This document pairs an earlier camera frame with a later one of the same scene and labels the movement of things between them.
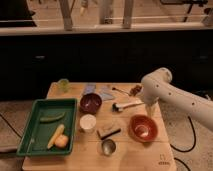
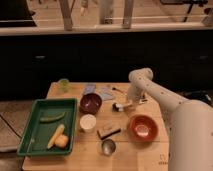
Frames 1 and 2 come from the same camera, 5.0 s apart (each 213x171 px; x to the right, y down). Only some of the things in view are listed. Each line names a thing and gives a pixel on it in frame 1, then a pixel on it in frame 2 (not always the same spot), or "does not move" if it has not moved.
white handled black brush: [119, 107] does not move
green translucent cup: [64, 85] does not move
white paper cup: [88, 123] does not move
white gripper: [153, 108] to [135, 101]
